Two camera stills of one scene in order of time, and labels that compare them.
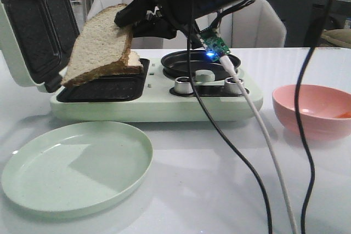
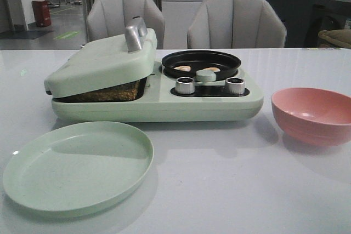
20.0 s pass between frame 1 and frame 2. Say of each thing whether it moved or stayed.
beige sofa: stayed
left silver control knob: stayed
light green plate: stayed
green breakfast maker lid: moved
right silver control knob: stayed
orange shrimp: moved
